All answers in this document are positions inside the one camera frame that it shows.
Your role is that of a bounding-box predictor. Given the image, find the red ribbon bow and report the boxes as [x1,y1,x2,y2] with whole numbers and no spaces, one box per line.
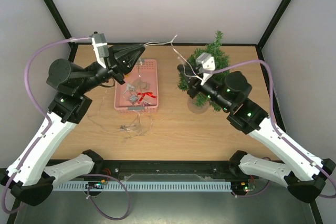
[137,92,156,104]

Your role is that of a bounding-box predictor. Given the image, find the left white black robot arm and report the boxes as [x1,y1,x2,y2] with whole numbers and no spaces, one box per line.
[1,44,145,206]

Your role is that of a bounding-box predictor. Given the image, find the silver reindeer ornament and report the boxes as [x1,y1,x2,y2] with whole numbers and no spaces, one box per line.
[122,83,137,96]

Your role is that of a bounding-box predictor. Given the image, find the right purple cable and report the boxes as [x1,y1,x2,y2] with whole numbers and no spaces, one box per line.
[214,60,336,198]

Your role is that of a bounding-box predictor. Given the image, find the small green christmas tree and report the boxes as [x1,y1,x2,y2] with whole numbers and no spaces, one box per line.
[177,30,229,114]

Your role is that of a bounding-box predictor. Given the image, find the beige felt ornament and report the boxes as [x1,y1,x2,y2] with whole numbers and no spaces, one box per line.
[132,78,150,90]

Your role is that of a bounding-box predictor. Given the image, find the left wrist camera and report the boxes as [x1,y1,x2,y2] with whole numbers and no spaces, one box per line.
[91,31,109,68]

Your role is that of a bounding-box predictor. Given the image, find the silver gift box ornament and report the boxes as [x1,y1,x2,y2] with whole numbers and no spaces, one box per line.
[129,94,139,104]

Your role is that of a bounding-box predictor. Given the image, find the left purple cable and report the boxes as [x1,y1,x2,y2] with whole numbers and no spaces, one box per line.
[1,36,94,214]

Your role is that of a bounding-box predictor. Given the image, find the black frame rail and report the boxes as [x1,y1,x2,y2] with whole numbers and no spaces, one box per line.
[49,159,289,182]

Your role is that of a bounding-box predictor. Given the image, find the clear led string lights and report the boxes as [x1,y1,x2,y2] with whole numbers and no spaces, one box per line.
[86,34,203,143]

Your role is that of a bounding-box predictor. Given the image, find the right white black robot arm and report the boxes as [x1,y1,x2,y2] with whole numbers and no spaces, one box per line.
[177,65,335,203]

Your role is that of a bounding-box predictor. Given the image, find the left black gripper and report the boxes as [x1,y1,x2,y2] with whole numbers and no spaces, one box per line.
[76,44,145,94]

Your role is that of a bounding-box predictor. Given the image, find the light blue cable duct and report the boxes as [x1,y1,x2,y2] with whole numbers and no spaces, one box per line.
[54,181,232,192]

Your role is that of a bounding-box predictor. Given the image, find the pink plastic basket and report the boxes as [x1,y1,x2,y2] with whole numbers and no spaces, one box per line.
[114,59,159,113]

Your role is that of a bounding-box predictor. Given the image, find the purple cable loop front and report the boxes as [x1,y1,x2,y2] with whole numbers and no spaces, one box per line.
[85,173,132,220]

